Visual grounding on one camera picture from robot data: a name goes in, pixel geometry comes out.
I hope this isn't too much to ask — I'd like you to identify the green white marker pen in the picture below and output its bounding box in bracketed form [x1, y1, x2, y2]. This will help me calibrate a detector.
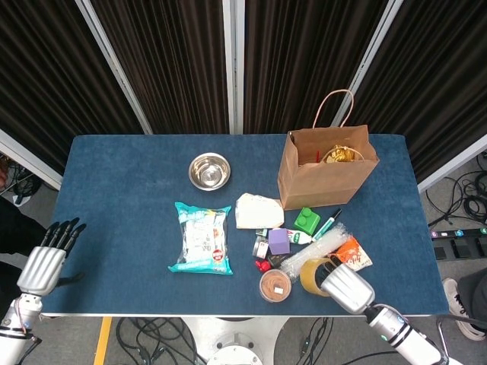
[311, 208, 343, 241]

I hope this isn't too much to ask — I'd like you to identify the green toy brick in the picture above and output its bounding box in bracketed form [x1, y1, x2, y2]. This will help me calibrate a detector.
[293, 207, 321, 236]

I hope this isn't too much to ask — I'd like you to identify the white partition post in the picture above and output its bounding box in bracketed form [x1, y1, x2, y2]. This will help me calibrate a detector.
[327, 0, 399, 135]
[75, 0, 154, 135]
[222, 0, 246, 135]

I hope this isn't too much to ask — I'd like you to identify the teal white plastic package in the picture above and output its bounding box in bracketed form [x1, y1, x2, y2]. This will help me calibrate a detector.
[167, 202, 234, 276]

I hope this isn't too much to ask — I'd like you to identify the person in dark clothes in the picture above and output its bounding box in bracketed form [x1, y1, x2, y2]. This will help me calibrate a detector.
[0, 157, 49, 267]

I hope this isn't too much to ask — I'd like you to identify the orange white snack packet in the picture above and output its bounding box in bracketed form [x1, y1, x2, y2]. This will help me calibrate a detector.
[334, 235, 373, 270]

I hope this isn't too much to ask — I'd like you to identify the purple foam cube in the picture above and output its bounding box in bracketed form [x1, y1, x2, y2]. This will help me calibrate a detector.
[268, 229, 292, 256]

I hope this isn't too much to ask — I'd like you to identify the clear plastic straws bundle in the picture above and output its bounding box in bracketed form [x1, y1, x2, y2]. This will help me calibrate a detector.
[279, 223, 353, 282]

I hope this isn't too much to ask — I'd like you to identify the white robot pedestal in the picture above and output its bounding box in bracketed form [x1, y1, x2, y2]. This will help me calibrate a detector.
[181, 316, 291, 365]

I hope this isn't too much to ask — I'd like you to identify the white sneaker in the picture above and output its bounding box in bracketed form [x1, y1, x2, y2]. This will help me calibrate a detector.
[441, 277, 487, 341]

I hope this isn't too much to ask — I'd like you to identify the white green glue bottle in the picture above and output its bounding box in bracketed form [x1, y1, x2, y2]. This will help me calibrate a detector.
[287, 230, 313, 245]

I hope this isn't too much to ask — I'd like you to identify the black floor cable bundle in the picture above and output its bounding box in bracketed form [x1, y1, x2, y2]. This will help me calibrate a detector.
[115, 317, 208, 365]
[296, 317, 334, 365]
[425, 151, 487, 229]
[7, 157, 43, 205]

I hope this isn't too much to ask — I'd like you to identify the white table frame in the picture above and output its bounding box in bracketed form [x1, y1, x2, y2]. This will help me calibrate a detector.
[40, 311, 452, 319]

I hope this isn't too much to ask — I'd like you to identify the yellow snack bar package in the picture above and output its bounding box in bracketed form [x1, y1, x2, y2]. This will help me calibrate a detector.
[323, 144, 362, 165]

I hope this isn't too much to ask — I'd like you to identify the black corrugated panel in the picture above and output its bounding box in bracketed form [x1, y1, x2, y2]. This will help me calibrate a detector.
[243, 0, 390, 135]
[0, 0, 148, 176]
[353, 0, 487, 183]
[91, 0, 231, 135]

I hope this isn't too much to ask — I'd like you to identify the stainless steel bowl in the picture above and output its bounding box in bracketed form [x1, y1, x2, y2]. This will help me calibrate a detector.
[188, 152, 232, 191]

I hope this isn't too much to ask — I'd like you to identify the clear jar of rubber bands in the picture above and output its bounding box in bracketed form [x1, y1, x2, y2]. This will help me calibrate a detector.
[259, 268, 293, 304]

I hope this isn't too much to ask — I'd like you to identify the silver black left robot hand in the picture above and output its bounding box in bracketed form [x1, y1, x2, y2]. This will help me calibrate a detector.
[17, 217, 88, 297]

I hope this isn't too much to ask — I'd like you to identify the transparent tape roll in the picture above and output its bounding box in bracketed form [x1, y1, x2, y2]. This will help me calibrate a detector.
[299, 257, 338, 297]

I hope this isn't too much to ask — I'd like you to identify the white partition rail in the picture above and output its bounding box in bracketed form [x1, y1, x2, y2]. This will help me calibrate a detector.
[417, 135, 487, 194]
[0, 128, 64, 191]

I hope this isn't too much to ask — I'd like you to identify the small silver tin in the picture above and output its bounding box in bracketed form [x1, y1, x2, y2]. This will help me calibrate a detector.
[252, 235, 269, 259]

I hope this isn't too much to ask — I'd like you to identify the dark trouser leg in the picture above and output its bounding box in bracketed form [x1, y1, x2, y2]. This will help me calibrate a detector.
[458, 265, 487, 324]

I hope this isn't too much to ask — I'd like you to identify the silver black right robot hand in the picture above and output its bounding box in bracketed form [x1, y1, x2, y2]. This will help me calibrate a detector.
[316, 260, 376, 315]

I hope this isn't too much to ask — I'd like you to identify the brown paper bag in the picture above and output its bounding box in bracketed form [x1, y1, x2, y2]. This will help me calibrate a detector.
[276, 89, 380, 211]

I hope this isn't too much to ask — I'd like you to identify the blue table cloth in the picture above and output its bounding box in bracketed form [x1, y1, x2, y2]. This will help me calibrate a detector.
[40, 133, 450, 316]

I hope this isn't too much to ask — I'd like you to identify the white soft pouch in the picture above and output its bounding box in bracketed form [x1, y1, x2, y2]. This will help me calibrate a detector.
[235, 192, 285, 230]

